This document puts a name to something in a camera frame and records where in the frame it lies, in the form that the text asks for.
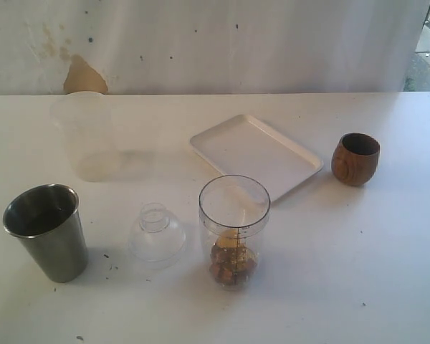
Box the white rectangular tray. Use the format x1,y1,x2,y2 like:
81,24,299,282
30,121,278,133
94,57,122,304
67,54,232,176
189,115,324,204

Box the stainless steel cup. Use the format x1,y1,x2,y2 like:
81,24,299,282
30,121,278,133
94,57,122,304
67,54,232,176
2,183,88,283

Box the clear dome shaker lid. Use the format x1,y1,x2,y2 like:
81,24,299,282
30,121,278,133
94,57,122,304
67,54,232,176
127,203,186,269

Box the tan wooden pieces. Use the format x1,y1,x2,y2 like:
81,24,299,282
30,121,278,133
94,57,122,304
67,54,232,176
209,229,257,287

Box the clear plastic shaker body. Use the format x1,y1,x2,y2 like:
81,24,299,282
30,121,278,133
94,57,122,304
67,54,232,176
198,175,271,290

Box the translucent plastic measuring cup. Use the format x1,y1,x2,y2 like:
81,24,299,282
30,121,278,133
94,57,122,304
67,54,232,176
50,91,122,182

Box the brown wooden cup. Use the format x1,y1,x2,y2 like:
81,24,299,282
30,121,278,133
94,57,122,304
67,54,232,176
331,133,381,187

